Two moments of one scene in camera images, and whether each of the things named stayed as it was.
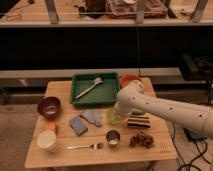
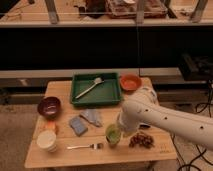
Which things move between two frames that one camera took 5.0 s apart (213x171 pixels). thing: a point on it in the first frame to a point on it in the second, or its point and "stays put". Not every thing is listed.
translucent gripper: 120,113 to 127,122
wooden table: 90,135 stays put
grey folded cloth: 92,115 stays put
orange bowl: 125,79 stays put
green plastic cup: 113,117 to 113,133
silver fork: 92,146 stays put
